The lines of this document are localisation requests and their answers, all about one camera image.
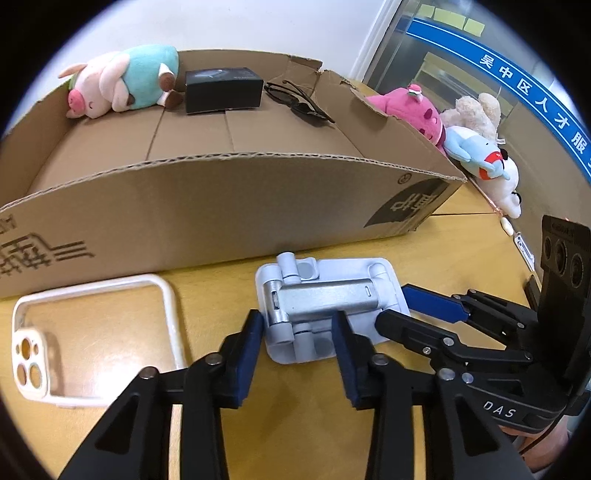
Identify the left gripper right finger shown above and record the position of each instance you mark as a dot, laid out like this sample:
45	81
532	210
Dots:
461	440

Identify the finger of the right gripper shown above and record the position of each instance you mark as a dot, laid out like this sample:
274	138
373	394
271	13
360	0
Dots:
452	304
425	334

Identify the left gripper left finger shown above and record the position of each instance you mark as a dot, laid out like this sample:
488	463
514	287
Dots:
131	439

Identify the clear white phone case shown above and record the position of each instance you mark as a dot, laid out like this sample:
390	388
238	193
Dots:
79	346

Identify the white folding phone stand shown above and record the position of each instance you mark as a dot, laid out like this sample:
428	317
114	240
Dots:
297	297

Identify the black charger box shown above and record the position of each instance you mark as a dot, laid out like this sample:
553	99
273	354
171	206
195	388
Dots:
221	89

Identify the right hand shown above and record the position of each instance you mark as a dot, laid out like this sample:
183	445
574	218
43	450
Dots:
540	451

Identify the white plush tag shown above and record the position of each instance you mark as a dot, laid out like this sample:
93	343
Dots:
519	242

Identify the blue elephant plush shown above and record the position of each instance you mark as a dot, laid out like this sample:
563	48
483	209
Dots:
478	155

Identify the beige teddy plush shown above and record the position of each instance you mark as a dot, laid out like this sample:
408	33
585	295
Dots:
483	115

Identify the pink strawberry bear plush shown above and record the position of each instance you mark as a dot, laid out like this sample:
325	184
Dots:
412	105

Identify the cardboard box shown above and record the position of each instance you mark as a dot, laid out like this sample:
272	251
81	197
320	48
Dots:
152	190

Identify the black sunglasses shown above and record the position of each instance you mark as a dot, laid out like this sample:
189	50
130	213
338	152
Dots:
293	96

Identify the pig plush teal shirt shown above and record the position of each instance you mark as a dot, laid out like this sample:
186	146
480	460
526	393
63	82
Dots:
121	81

